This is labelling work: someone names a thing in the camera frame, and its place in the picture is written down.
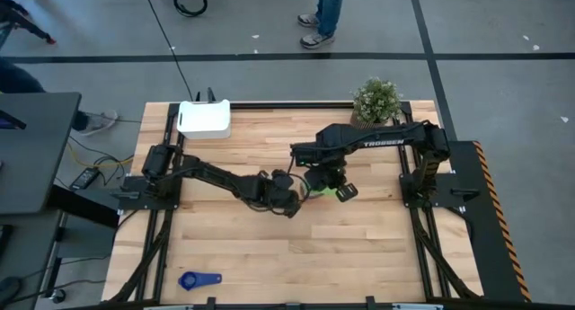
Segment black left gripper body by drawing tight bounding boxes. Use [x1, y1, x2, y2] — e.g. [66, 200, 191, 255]
[255, 168, 303, 219]

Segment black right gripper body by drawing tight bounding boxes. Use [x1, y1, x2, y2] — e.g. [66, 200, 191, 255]
[290, 141, 349, 190]

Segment green measuring cup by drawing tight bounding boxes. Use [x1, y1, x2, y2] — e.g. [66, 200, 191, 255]
[309, 187, 339, 199]

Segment white plastic basket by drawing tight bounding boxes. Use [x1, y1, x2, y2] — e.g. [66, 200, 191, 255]
[176, 99, 233, 140]

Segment navy measuring cup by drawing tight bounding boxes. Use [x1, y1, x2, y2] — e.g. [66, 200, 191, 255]
[177, 270, 224, 292]

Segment potted plant striped pot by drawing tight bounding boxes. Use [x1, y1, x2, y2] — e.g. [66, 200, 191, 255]
[349, 76, 403, 129]

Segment black platform hazard stripe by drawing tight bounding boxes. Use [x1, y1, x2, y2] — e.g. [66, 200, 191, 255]
[444, 140, 532, 303]

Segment person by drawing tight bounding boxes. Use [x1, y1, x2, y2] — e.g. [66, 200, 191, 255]
[296, 0, 345, 50]
[0, 58, 119, 137]

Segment black power brick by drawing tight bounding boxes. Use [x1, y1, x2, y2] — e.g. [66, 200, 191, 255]
[69, 165, 101, 190]

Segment large black desk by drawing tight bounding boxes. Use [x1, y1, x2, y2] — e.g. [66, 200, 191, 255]
[0, 92, 83, 216]

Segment black tripod legs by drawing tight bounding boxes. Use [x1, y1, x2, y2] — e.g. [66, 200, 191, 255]
[0, 0, 58, 46]

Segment black aluminium table frame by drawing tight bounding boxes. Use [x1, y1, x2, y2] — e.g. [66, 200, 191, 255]
[107, 101, 482, 310]

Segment long black floor cable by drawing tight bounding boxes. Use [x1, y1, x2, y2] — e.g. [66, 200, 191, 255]
[142, 0, 195, 101]

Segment coiled black floor cable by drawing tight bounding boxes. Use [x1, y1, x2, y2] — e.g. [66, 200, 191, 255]
[172, 0, 209, 18]

